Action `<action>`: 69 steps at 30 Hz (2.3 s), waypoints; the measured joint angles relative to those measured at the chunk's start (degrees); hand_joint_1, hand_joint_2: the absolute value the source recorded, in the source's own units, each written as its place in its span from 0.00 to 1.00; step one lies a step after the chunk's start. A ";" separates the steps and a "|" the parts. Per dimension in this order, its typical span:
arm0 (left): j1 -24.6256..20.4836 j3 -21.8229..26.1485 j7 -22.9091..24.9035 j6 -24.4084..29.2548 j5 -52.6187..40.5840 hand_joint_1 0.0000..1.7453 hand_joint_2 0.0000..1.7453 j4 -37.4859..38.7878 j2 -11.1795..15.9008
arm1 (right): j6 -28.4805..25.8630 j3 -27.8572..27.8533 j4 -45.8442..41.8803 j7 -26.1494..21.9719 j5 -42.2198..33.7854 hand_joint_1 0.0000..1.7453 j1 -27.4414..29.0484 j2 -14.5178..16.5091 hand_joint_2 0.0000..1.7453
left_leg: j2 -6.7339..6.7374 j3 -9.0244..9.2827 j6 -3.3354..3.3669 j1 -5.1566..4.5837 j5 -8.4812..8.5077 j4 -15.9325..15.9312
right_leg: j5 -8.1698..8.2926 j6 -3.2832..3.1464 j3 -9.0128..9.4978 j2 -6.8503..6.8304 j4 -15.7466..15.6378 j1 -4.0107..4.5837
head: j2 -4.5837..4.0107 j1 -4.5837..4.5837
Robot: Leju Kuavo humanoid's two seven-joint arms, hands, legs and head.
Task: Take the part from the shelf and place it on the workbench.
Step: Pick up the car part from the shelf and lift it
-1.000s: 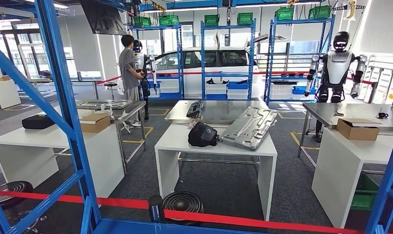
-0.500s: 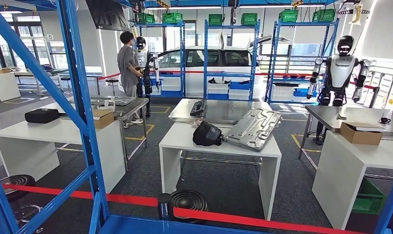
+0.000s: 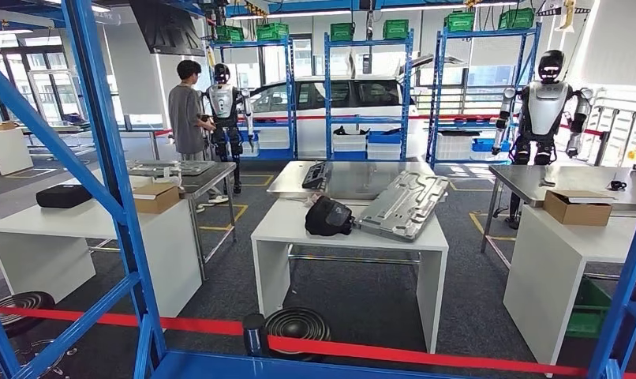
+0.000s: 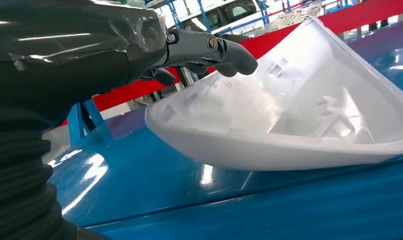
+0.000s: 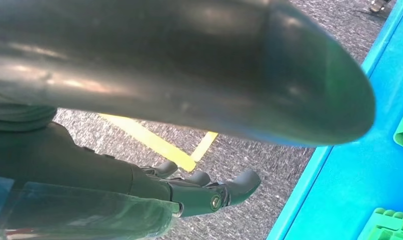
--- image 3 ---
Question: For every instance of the black ribbed round stool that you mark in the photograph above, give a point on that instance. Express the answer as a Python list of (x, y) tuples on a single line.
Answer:
[(22, 303), (297, 324)]

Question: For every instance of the red barrier belt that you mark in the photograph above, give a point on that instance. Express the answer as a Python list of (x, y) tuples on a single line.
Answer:
[(307, 118), (349, 350)]

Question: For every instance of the white metal railing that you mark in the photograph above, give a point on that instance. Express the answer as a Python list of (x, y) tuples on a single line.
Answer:
[(613, 136)]

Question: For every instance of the small brown cardboard box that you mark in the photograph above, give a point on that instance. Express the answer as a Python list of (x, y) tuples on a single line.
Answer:
[(4, 126)]

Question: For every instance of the grey stamped metal panel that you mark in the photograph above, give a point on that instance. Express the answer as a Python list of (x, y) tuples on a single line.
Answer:
[(401, 209), (192, 167)]

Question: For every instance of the white car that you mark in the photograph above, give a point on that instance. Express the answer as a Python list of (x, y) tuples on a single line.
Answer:
[(310, 133)]

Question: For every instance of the yellow hanging tool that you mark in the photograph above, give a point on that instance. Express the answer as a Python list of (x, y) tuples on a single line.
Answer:
[(566, 15)]

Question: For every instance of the silver black humanoid robot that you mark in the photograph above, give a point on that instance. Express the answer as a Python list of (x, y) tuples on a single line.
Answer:
[(543, 110), (224, 102)]

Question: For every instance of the white plastic bin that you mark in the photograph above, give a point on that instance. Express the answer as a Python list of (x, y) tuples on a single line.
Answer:
[(451, 147), (349, 144), (273, 140)]

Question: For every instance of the person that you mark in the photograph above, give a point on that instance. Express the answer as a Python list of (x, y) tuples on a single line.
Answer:
[(184, 120)]

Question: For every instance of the blue metal shelf rack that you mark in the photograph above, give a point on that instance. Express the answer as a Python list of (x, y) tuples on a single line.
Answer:
[(111, 157), (327, 104), (480, 31), (292, 104)]

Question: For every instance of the black belt stanchion post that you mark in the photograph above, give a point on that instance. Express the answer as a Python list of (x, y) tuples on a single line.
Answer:
[(254, 335)]

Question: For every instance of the black car trim part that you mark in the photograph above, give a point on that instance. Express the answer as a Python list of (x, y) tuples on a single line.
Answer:
[(343, 132)]

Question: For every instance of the green plastic crate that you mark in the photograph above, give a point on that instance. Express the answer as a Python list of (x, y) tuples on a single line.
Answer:
[(229, 34), (516, 19), (342, 32), (272, 32), (459, 22), (587, 314), (396, 30)]

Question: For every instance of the small black device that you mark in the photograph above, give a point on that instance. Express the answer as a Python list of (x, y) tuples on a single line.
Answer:
[(617, 185)]

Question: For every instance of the black hanging monitor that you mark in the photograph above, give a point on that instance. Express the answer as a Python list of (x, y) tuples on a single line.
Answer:
[(166, 29)]

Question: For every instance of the white panel desk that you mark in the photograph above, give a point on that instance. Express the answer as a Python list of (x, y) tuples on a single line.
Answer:
[(281, 230), (9, 151), (548, 282), (156, 251)]

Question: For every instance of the black zipped case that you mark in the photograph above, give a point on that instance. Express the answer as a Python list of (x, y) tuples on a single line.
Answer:
[(62, 196)]

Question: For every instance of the small grey metal tool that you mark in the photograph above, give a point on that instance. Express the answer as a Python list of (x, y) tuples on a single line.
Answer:
[(547, 183)]

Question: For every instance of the black plastic tray part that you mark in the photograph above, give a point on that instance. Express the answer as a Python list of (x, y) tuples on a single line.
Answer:
[(315, 177)]

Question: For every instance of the white bin blue lid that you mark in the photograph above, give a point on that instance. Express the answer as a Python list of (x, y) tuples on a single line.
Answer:
[(384, 150)]

